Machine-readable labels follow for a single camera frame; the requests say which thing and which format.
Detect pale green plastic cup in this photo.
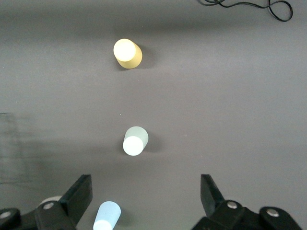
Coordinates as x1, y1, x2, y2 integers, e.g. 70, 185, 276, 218
122, 126, 149, 157

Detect dark grey table mat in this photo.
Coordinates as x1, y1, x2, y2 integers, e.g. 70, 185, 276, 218
0, 0, 307, 230

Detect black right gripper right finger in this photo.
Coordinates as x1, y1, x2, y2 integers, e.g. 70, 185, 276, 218
191, 174, 262, 230

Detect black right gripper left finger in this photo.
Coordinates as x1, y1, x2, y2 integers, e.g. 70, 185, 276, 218
35, 174, 94, 230

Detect light blue plastic cup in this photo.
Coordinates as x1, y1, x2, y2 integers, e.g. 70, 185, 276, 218
93, 201, 122, 230

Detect yellow plastic cup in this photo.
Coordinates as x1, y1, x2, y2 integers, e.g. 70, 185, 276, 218
113, 38, 143, 70

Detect thin black loose cable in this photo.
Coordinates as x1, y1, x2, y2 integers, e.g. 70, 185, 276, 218
198, 0, 294, 23

